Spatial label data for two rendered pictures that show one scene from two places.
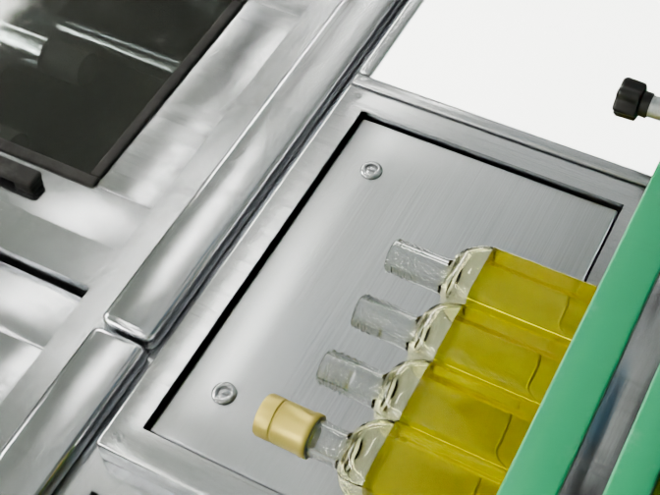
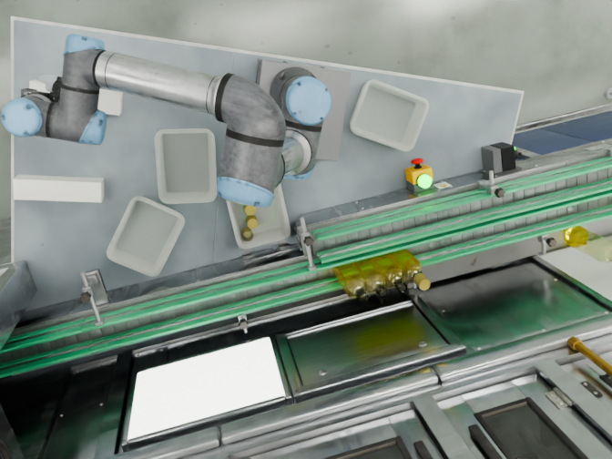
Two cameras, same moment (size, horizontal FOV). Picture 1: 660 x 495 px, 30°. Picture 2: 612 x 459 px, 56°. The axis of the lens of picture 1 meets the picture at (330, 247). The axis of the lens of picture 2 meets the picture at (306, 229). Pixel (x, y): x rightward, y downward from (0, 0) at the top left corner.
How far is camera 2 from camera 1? 187 cm
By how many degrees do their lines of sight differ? 95
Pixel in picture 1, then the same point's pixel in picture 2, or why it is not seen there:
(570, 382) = (379, 221)
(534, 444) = (395, 218)
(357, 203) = (337, 366)
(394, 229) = (337, 357)
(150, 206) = (387, 418)
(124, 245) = (410, 402)
